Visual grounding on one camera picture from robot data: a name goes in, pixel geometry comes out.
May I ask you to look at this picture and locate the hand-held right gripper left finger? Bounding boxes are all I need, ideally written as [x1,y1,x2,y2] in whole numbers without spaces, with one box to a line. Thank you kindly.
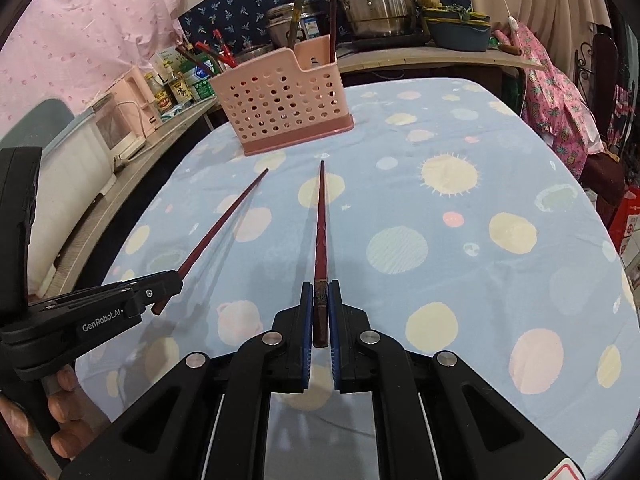
[60,280,315,480]

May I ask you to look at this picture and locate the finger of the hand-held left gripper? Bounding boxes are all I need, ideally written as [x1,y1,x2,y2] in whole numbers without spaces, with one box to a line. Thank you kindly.
[125,269,184,319]

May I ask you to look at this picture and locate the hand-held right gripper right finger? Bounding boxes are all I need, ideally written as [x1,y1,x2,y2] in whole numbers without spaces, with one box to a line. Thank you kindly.
[327,280,576,480]

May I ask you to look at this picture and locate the maroon chopstick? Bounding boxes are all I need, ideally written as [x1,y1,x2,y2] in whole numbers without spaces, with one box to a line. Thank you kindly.
[311,160,331,348]
[152,168,270,316]

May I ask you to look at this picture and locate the pink perforated utensil basket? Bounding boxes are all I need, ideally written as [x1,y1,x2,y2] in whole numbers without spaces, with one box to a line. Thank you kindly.
[209,35,355,156]

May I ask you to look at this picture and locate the brown chopstick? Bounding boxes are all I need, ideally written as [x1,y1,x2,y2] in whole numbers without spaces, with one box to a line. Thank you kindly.
[286,0,304,47]

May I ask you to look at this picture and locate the person's left hand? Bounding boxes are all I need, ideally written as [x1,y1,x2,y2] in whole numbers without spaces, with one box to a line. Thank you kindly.
[0,365,86,461]

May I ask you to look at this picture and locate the grey side counter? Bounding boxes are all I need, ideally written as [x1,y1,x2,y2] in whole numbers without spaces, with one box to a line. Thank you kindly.
[52,95,226,286]

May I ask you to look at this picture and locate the blue dotted tablecloth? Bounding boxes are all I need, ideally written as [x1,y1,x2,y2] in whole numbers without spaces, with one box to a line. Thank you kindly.
[75,77,640,480]

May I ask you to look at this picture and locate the white box with teal lid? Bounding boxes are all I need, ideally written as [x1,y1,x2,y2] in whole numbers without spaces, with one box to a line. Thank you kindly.
[40,97,117,261]

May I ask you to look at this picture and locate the yellow label sauce bottle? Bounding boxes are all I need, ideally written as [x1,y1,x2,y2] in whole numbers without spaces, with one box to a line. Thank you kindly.
[145,72,174,113]

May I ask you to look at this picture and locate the dark sauce bottle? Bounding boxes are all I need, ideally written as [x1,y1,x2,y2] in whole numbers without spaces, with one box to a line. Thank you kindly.
[167,70,193,106]

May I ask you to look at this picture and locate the white green carton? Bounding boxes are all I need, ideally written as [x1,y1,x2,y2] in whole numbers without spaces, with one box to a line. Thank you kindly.
[152,47,181,78]

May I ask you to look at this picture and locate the pink spotted curtain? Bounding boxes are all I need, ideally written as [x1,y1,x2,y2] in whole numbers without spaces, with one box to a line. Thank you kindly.
[0,0,201,126]

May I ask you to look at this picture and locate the wooden shelf board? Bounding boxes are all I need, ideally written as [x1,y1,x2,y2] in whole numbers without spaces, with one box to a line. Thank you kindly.
[337,42,548,76]

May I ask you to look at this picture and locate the dark blue patterned cloth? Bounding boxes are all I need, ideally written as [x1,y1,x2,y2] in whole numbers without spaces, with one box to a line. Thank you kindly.
[177,0,468,47]

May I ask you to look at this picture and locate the black stove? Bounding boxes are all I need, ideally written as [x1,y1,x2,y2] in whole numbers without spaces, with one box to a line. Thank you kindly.
[345,32,431,54]

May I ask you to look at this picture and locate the dark brown cushion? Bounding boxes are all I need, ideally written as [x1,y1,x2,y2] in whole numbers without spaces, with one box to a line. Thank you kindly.
[585,152,626,231]

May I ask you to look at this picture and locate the red cardboard box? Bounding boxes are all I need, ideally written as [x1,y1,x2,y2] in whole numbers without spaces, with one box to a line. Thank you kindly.
[612,185,640,281]

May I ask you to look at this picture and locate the small steel pot with lid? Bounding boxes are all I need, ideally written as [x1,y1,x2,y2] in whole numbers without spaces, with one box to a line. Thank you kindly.
[265,2,331,46]

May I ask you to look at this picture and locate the pink floral cloth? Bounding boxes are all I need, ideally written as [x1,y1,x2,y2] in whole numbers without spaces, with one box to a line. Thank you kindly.
[515,22,608,181]

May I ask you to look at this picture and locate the blue plastic basin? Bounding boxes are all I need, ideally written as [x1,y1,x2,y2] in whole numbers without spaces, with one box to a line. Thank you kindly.
[429,19,492,52]

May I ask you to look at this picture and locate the dark red chopstick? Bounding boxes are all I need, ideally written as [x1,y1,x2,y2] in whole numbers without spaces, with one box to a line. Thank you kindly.
[327,0,340,63]

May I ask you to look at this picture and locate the yellow green tray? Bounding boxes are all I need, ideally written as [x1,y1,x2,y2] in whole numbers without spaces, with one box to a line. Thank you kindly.
[421,6,492,26]

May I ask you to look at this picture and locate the black metal rack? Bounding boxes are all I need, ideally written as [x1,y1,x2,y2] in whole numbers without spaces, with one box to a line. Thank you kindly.
[575,32,621,151]

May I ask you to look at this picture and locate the wooden handled tool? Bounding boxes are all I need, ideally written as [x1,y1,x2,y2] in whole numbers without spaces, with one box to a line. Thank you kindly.
[492,35,523,56]

